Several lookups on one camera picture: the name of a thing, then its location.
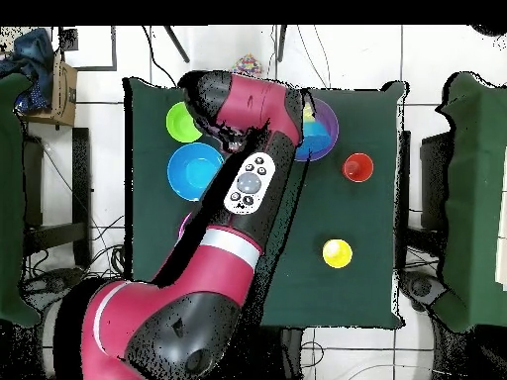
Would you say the small blue patterned bowl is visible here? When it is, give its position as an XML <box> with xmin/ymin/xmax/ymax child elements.
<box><xmin>295</xmin><ymin>120</ymin><xmax>333</xmax><ymax>159</ymax></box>

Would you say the purple bowl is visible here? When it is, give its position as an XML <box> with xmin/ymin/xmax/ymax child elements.
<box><xmin>294</xmin><ymin>96</ymin><xmax>341</xmax><ymax>162</ymax></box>

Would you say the pink bowl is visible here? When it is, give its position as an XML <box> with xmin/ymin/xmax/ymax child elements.
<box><xmin>178</xmin><ymin>212</ymin><xmax>193</xmax><ymax>240</ymax></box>

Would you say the large blue bowl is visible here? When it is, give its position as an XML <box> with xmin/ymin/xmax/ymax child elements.
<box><xmin>166</xmin><ymin>142</ymin><xmax>226</xmax><ymax>202</ymax></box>

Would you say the orange cup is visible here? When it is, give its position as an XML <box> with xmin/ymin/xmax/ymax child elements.
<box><xmin>341</xmin><ymin>152</ymin><xmax>374</xmax><ymax>184</ymax></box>

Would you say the green bowl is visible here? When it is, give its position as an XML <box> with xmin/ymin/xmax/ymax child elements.
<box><xmin>165</xmin><ymin>101</ymin><xmax>204</xmax><ymax>143</ymax></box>

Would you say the dark green table cloth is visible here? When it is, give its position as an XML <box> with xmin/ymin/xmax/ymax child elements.
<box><xmin>124</xmin><ymin>76</ymin><xmax>409</xmax><ymax>330</ymax></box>

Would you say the colourful patterned box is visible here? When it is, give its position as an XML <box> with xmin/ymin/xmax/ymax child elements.
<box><xmin>230</xmin><ymin>53</ymin><xmax>264</xmax><ymax>77</ymax></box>

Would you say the black tripod leg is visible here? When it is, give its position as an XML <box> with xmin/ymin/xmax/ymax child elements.
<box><xmin>275</xmin><ymin>25</ymin><xmax>288</xmax><ymax>63</ymax></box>
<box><xmin>162</xmin><ymin>25</ymin><xmax>191</xmax><ymax>64</ymax></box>

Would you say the cardboard box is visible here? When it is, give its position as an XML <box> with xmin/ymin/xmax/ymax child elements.
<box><xmin>23</xmin><ymin>52</ymin><xmax>79</xmax><ymax>128</ymax></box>

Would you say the green cloth side table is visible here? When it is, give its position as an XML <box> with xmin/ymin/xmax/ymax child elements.
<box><xmin>0</xmin><ymin>72</ymin><xmax>43</xmax><ymax>329</ymax></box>
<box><xmin>433</xmin><ymin>71</ymin><xmax>507</xmax><ymax>333</ymax></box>

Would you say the blue cloth bundle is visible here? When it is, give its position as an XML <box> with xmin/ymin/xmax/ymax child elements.
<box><xmin>0</xmin><ymin>27</ymin><xmax>55</xmax><ymax>113</ymax></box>

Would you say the black floor cable tangle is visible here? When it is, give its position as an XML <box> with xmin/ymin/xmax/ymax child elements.
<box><xmin>23</xmin><ymin>213</ymin><xmax>128</xmax><ymax>294</ymax></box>

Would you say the black stool frame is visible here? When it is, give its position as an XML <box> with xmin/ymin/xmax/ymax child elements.
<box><xmin>22</xmin><ymin>127</ymin><xmax>93</xmax><ymax>268</ymax></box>

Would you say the black pedestal leg with caster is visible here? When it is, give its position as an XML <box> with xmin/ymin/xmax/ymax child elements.
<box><xmin>21</xmin><ymin>266</ymin><xmax>86</xmax><ymax>304</ymax></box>
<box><xmin>398</xmin><ymin>268</ymin><xmax>449</xmax><ymax>312</ymax></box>

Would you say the black floor frame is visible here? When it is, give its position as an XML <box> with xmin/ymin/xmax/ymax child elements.
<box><xmin>57</xmin><ymin>25</ymin><xmax>119</xmax><ymax>73</ymax></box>

